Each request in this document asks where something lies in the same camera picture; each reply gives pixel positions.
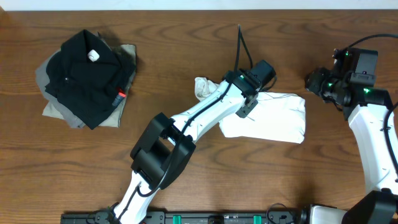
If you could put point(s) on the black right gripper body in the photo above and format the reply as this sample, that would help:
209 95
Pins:
324 84

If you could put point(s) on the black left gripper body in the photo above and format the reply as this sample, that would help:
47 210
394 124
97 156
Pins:
245 111

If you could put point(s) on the white robot print t-shirt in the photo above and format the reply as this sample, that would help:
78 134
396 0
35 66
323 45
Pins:
277 116

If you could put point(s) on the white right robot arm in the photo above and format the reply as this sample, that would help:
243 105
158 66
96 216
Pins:
369 112

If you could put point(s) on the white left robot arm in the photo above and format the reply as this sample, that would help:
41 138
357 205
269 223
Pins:
167 144

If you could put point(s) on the red and grey tag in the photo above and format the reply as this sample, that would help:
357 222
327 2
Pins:
119 97

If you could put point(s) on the white collar label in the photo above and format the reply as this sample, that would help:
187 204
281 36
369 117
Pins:
93 55

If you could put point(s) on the black folded shirt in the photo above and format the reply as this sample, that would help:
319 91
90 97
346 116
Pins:
87 88

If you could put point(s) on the light grey folded cloth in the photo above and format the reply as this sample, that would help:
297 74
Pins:
54 108

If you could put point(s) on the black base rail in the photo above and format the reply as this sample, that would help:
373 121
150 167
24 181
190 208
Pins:
273 216

